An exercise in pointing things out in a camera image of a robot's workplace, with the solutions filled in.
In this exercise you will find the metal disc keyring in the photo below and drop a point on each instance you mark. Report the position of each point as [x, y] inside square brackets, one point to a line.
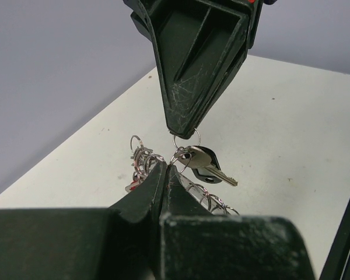
[188, 169]

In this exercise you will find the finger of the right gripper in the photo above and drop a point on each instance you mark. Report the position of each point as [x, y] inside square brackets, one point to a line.
[231, 27]
[174, 29]

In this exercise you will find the red key tag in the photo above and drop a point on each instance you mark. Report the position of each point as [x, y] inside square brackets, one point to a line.
[133, 185]

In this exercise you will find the black key tag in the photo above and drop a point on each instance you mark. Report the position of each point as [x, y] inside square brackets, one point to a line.
[195, 158]

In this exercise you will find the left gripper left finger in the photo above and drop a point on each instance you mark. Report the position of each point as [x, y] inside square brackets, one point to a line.
[146, 200]

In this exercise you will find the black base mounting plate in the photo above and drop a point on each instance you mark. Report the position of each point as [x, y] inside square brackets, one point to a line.
[337, 265]

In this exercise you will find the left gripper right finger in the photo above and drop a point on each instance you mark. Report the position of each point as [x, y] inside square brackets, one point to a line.
[178, 201]

